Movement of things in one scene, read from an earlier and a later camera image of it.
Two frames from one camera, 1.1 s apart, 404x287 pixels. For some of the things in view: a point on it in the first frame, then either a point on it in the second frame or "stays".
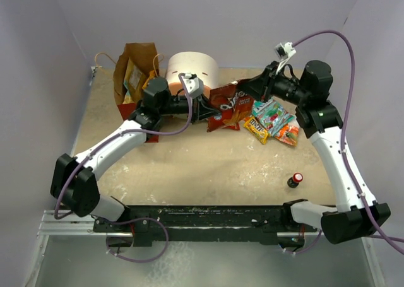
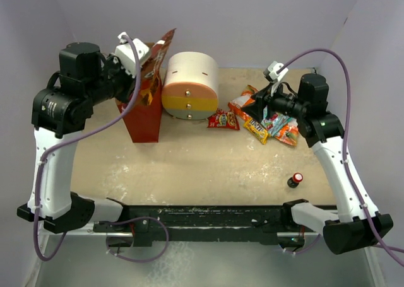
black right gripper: x=262 y=85 to x=255 y=109
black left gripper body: x=175 y=105 to x=115 y=81
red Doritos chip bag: x=235 y=106 to x=159 y=52
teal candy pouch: x=270 y=115 stays
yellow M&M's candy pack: x=254 y=126 stays
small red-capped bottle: x=293 y=181 stays
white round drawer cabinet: x=203 y=65 stays
